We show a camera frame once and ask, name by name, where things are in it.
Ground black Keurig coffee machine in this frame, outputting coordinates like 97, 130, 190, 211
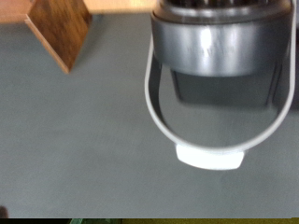
144, 0, 297, 172

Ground brown wooden block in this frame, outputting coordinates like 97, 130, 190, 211
24, 0, 93, 75

